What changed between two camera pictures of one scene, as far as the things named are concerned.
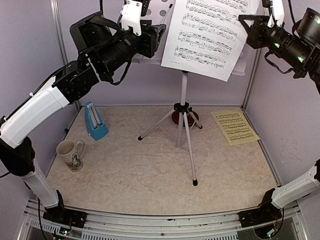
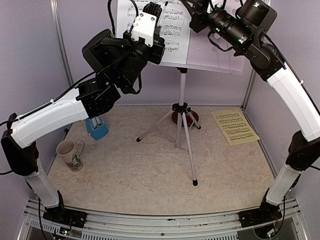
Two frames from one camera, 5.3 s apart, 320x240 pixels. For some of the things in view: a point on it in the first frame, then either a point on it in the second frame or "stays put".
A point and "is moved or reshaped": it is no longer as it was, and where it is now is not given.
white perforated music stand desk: x=160 y=12 → x=202 y=53
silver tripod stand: x=182 y=108 stays put
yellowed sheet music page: x=235 y=126 stays put
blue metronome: x=97 y=129 stays put
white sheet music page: x=206 y=37 is moved or reshaped
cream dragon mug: x=71 y=153 stays put
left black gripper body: x=149 y=47 → x=158 y=55
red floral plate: x=175 y=116 stays put
